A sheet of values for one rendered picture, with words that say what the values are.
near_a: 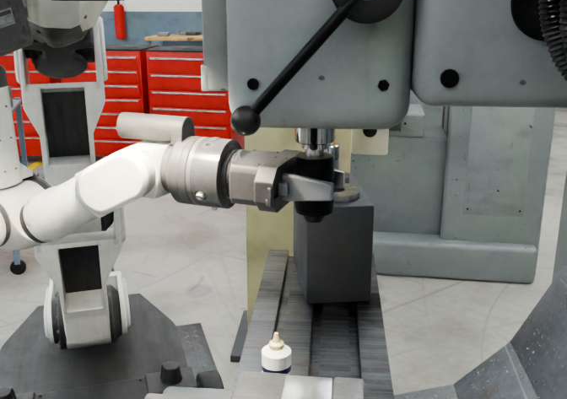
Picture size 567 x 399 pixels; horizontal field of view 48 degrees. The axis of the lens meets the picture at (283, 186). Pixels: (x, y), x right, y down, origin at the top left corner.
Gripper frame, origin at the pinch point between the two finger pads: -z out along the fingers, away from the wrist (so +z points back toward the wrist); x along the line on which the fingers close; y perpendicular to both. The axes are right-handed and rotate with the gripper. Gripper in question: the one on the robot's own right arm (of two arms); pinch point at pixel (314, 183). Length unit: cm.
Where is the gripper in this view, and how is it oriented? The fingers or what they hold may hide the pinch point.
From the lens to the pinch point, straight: 77.7
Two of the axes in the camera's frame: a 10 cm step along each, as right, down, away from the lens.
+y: -0.1, 9.6, 2.9
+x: 3.3, -2.7, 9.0
